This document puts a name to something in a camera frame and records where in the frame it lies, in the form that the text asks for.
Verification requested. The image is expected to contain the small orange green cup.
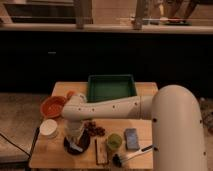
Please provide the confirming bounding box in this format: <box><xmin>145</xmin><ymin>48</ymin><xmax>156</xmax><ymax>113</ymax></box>
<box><xmin>66</xmin><ymin>91</ymin><xmax>75</xmax><ymax>100</ymax></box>

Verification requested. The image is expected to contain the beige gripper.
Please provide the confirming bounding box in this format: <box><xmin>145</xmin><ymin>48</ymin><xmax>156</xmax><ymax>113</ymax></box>
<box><xmin>65</xmin><ymin>121</ymin><xmax>84</xmax><ymax>143</ymax></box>

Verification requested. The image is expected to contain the orange bowl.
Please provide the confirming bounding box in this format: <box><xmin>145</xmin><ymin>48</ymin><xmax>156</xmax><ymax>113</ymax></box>
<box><xmin>40</xmin><ymin>96</ymin><xmax>66</xmax><ymax>118</ymax></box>

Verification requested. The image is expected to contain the wooden block brush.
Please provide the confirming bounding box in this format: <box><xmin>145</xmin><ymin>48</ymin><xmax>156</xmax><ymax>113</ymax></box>
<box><xmin>95</xmin><ymin>138</ymin><xmax>108</xmax><ymax>165</ymax></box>

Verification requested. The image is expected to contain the blue sponge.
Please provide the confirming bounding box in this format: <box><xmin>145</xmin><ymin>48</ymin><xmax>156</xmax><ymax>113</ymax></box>
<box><xmin>124</xmin><ymin>128</ymin><xmax>140</xmax><ymax>150</ymax></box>

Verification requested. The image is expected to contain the lime green cup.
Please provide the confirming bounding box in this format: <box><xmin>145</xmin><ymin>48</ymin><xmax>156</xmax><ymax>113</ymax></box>
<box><xmin>106</xmin><ymin>133</ymin><xmax>122</xmax><ymax>151</ymax></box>

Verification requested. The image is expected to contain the purple bowl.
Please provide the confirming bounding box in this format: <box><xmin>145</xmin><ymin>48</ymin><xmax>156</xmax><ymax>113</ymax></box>
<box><xmin>63</xmin><ymin>131</ymin><xmax>90</xmax><ymax>155</ymax></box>

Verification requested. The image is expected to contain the green plastic tray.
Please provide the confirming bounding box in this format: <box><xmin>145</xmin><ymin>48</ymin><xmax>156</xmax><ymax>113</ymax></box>
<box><xmin>87</xmin><ymin>74</ymin><xmax>137</xmax><ymax>102</ymax></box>

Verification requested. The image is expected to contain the grey towel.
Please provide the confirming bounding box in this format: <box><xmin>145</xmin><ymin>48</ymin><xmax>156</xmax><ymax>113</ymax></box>
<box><xmin>69</xmin><ymin>142</ymin><xmax>83</xmax><ymax>152</ymax></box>

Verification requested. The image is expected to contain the white round container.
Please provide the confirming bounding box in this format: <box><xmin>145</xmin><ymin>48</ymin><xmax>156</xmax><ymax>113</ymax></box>
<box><xmin>39</xmin><ymin>119</ymin><xmax>58</xmax><ymax>138</ymax></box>

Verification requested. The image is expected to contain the dark red grape bunch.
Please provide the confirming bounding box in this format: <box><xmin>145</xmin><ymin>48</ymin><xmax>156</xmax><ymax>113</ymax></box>
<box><xmin>84</xmin><ymin>121</ymin><xmax>105</xmax><ymax>136</ymax></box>

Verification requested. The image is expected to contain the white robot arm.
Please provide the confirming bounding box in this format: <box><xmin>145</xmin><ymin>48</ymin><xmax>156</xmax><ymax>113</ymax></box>
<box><xmin>62</xmin><ymin>85</ymin><xmax>208</xmax><ymax>171</ymax></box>

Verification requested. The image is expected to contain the black cable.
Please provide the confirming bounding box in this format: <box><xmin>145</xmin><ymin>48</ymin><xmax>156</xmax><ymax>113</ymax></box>
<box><xmin>0</xmin><ymin>132</ymin><xmax>32</xmax><ymax>158</ymax></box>

